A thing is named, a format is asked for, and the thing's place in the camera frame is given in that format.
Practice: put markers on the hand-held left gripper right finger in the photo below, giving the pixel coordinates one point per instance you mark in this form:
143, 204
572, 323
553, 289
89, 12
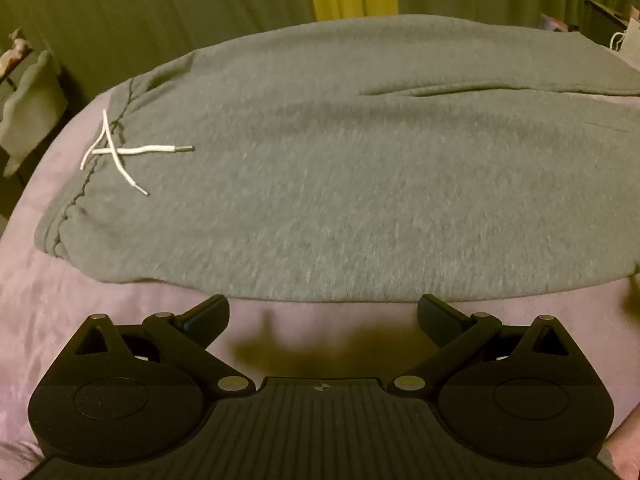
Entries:
434, 316

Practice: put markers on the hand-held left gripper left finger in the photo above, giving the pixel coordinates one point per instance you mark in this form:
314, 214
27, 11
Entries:
207, 316

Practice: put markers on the grey sweat pants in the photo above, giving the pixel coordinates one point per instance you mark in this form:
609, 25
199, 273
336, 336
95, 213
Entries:
350, 170

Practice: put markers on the pink blanket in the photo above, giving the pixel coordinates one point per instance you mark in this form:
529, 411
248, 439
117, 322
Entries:
45, 280

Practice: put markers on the grey cloth on chair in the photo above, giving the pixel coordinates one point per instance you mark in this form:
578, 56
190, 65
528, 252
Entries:
31, 105

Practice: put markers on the small pink item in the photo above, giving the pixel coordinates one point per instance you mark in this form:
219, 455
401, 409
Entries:
552, 22

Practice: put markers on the dark cabinet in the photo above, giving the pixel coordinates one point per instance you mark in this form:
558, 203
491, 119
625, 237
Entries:
602, 20

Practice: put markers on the white paper bag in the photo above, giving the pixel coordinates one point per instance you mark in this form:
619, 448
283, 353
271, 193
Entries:
629, 35

